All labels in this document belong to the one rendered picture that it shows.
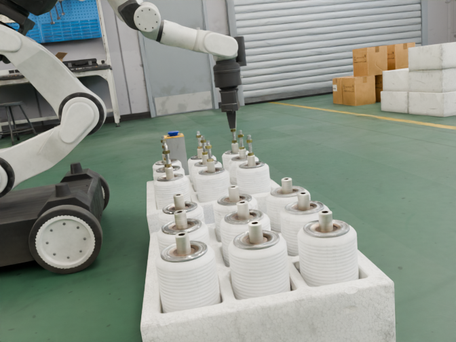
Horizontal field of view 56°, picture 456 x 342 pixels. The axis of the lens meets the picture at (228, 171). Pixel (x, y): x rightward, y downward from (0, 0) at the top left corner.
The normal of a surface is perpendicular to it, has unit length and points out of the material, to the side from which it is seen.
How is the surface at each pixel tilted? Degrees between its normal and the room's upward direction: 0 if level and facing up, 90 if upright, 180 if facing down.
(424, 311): 0
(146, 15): 104
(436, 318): 0
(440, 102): 90
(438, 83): 90
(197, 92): 90
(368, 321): 90
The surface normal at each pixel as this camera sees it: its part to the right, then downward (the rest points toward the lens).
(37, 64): 0.42, 0.52
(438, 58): -0.97, 0.16
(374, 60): 0.25, 0.19
